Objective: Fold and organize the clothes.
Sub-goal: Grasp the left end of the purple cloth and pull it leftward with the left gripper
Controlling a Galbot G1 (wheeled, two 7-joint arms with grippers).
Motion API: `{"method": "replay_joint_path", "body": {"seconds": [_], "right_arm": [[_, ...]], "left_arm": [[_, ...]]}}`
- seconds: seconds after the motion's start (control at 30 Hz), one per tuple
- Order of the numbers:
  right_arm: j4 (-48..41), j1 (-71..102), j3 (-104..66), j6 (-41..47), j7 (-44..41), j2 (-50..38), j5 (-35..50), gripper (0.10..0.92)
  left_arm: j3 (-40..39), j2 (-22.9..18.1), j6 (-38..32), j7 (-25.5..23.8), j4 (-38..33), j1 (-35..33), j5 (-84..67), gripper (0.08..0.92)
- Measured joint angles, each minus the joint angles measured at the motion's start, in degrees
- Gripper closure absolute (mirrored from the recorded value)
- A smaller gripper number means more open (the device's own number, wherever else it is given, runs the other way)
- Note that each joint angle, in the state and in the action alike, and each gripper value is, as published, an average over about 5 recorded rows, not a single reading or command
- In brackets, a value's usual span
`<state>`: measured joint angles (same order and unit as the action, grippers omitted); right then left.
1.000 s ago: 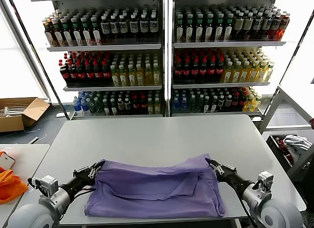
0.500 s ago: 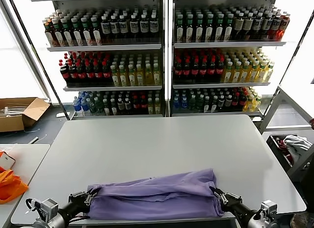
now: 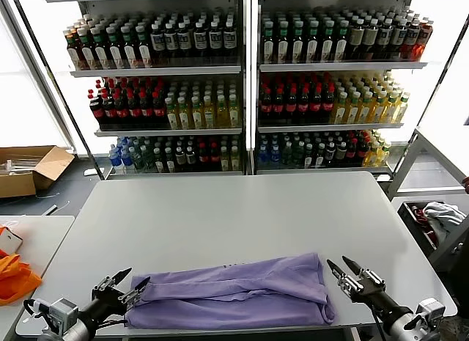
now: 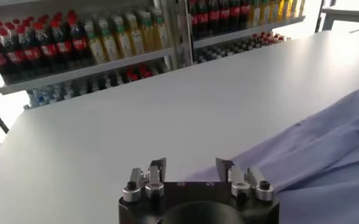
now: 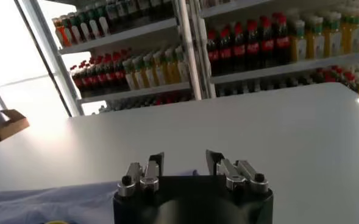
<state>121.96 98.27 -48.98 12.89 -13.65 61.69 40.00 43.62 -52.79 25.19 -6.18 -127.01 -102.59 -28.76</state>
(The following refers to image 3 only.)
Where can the purple printed t-shirt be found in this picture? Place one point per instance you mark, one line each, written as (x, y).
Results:
(227, 293)

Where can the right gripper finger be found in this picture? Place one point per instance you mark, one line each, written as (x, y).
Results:
(368, 276)
(343, 282)

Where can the green cap dark tea bottle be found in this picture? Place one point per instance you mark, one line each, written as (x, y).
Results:
(284, 45)
(327, 45)
(341, 45)
(102, 49)
(269, 45)
(88, 51)
(313, 45)
(116, 49)
(298, 45)
(144, 47)
(130, 48)

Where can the dark bottle beige label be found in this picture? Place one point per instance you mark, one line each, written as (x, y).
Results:
(341, 150)
(191, 155)
(356, 38)
(370, 36)
(330, 151)
(180, 156)

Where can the grey metal frame table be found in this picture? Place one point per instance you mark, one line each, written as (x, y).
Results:
(402, 168)

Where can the green cap yellow juice bottle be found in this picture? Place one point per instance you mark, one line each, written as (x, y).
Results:
(390, 109)
(377, 110)
(224, 159)
(352, 111)
(365, 111)
(172, 115)
(197, 114)
(384, 154)
(234, 113)
(373, 155)
(209, 114)
(222, 113)
(402, 108)
(235, 158)
(340, 111)
(184, 115)

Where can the small white orange box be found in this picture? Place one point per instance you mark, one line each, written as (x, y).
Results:
(9, 242)

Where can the small white floor item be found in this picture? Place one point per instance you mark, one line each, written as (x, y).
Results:
(89, 171)

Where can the black crate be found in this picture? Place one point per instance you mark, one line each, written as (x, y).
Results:
(406, 216)

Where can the green soda bottle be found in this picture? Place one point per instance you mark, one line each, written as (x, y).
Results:
(287, 154)
(138, 157)
(298, 154)
(148, 157)

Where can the dark bottle blue white label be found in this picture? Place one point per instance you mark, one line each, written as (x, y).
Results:
(171, 40)
(398, 36)
(215, 38)
(158, 40)
(185, 39)
(230, 37)
(411, 36)
(201, 39)
(384, 36)

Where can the grey metal shelf rack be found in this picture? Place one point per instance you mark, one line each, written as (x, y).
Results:
(157, 70)
(340, 66)

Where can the blue water bottle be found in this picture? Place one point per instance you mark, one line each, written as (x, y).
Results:
(263, 154)
(127, 156)
(275, 154)
(114, 158)

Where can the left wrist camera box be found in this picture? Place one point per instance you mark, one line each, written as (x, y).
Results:
(60, 313)

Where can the white tubes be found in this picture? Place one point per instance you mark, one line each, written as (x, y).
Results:
(22, 161)

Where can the person's hand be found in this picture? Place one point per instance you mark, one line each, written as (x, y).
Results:
(466, 185)

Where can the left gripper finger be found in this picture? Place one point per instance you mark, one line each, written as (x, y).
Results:
(131, 295)
(106, 282)

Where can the white grey cloth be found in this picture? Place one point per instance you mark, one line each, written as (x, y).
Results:
(443, 212)

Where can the orange red tea bottle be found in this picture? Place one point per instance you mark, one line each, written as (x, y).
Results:
(73, 51)

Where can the open cardboard box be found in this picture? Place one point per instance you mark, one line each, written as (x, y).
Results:
(55, 161)

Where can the white floor bar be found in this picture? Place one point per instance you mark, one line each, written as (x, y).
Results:
(50, 209)

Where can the orange cloth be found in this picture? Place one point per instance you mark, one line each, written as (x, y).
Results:
(14, 278)

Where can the red cap cola bottle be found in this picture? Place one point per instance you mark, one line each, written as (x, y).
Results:
(135, 110)
(123, 111)
(329, 105)
(351, 151)
(278, 105)
(147, 110)
(316, 105)
(204, 157)
(98, 111)
(362, 150)
(110, 111)
(291, 105)
(215, 157)
(266, 105)
(303, 105)
(159, 110)

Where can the red drink bottle white cap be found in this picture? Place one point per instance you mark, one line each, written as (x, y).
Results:
(423, 36)

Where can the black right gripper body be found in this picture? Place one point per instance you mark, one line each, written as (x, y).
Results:
(373, 298)

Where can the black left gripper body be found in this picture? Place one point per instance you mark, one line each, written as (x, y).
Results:
(106, 306)

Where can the red cloth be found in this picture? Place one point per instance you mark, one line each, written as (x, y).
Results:
(421, 218)

